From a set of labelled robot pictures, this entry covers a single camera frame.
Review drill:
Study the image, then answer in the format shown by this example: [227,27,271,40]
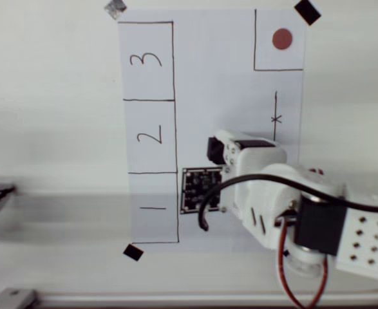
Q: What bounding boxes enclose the black cube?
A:
[207,136,227,165]

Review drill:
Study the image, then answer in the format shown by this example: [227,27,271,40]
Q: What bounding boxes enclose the white paper sheet with markings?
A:
[117,8,307,254]

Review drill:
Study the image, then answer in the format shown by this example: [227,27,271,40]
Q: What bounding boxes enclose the red round sticker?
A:
[271,28,294,51]

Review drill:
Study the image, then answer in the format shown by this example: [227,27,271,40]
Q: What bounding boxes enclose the grey tape piece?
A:
[104,0,128,21]

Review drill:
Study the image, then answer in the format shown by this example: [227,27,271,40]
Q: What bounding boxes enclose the black cable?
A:
[197,173,378,232]

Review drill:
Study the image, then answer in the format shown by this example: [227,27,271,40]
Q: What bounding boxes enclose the red cable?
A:
[278,221,330,309]

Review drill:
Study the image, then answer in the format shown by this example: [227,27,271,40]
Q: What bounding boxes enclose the black camera circuit board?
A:
[180,167,224,215]

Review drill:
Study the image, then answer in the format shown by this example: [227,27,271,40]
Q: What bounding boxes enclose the aluminium rail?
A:
[0,291,378,309]

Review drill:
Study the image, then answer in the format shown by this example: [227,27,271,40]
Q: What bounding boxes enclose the grey metal bracket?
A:
[0,288,38,309]

